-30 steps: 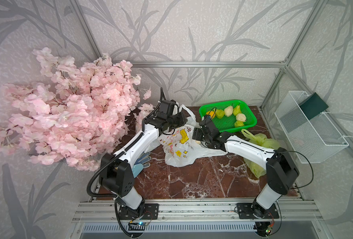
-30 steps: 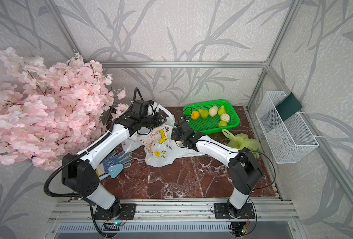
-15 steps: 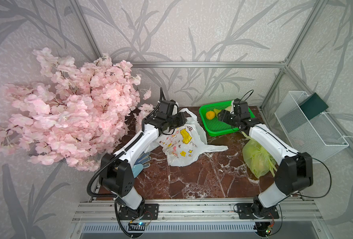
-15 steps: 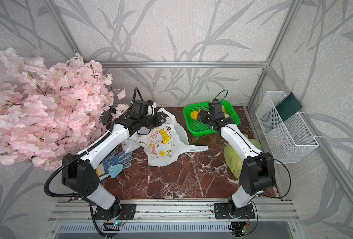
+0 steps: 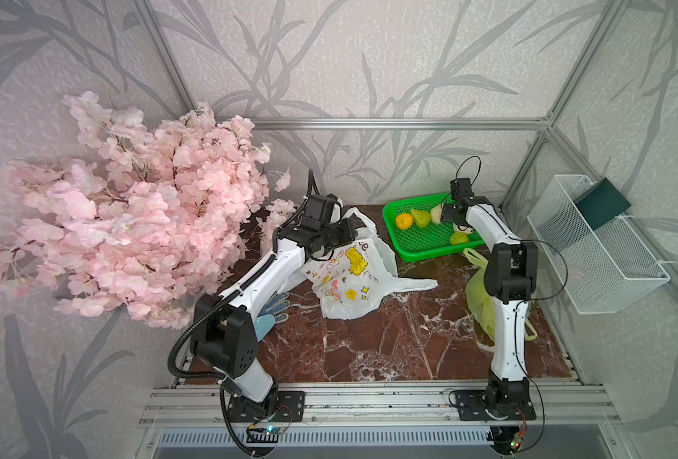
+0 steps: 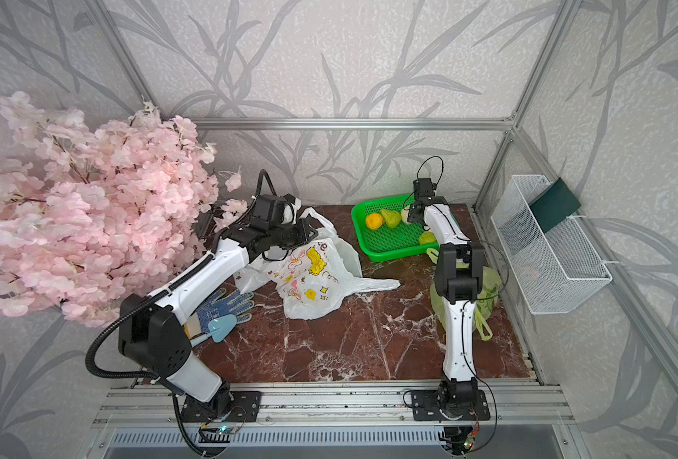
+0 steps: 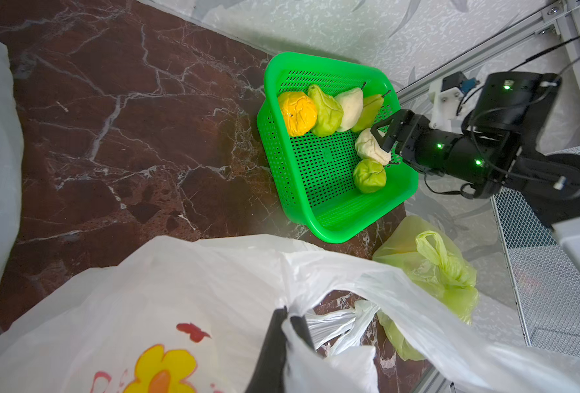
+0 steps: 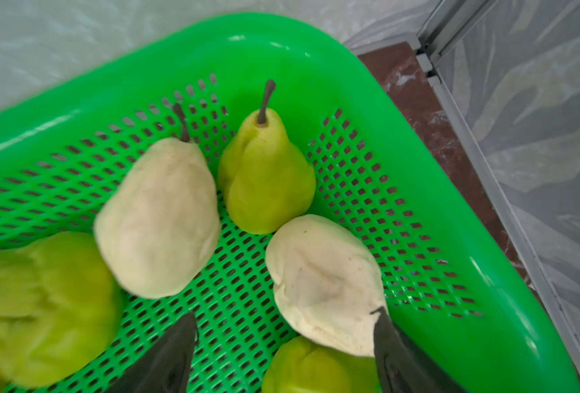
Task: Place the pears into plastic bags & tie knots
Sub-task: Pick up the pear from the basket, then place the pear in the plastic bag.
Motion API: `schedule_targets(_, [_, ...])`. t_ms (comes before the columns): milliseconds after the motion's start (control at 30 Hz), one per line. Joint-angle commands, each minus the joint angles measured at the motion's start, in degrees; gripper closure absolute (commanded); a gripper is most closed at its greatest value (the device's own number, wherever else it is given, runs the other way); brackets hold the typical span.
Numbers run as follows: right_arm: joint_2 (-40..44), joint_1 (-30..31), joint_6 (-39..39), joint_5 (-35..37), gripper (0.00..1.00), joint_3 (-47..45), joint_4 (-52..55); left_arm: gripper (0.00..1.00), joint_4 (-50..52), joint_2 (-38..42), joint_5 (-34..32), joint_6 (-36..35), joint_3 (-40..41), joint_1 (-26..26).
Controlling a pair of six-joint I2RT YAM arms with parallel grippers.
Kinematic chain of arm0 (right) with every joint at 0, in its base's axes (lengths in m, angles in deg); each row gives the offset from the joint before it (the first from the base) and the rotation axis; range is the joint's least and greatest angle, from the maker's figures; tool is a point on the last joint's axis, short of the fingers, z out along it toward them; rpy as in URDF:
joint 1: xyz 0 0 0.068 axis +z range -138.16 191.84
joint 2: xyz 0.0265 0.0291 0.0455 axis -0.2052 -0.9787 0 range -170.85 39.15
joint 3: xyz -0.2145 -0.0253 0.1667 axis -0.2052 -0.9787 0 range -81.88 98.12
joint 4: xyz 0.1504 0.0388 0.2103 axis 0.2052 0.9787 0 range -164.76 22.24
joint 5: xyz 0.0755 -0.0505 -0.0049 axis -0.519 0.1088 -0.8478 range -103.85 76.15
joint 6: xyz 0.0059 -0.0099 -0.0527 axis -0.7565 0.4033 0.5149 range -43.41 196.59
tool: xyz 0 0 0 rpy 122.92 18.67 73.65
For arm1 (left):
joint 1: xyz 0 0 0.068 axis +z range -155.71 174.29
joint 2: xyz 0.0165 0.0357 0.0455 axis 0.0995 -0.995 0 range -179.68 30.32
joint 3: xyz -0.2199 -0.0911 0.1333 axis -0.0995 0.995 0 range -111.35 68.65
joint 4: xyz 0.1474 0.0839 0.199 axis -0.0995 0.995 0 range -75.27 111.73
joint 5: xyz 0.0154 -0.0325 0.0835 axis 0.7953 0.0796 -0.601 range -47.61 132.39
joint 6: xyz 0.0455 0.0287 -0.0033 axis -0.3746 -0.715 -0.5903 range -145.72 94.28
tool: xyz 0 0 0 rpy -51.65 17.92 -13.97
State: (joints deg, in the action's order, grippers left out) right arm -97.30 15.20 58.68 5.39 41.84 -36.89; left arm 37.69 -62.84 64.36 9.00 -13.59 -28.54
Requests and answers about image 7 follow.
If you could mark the cream pear top centre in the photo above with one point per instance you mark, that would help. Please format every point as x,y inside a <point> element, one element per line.
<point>352,104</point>

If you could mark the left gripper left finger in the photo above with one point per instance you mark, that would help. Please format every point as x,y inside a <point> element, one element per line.
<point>268,373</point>

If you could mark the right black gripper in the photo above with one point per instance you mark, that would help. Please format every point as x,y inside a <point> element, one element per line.
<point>436,152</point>

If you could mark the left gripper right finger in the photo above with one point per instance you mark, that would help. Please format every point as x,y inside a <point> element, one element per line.
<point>301,328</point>

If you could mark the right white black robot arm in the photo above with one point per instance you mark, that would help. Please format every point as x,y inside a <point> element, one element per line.
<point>486,133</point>

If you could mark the green pear top left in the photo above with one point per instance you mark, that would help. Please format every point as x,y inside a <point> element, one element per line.
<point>330,112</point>

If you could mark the orange pear upper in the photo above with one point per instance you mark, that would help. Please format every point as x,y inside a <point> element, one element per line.
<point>299,113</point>

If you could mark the green pear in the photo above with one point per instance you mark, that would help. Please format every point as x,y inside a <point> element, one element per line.
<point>369,176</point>
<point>330,112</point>
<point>371,107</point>

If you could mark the white wire mesh basket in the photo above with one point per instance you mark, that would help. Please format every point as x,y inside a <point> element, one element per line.
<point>546,283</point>

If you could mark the green plastic basket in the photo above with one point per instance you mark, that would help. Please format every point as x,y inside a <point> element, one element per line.
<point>313,175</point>

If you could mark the light green plastic bag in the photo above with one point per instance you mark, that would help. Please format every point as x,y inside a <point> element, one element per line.
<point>434,263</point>

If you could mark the white cartoon plastic bag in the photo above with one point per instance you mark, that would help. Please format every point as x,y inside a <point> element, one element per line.
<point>180,316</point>

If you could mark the cream pear right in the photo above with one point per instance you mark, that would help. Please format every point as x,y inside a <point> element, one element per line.
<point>367,147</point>

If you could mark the cream pear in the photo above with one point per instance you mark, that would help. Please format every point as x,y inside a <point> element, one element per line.
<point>367,147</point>
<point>352,104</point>

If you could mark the green pear top right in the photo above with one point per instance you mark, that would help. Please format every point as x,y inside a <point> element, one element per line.
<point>371,107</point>

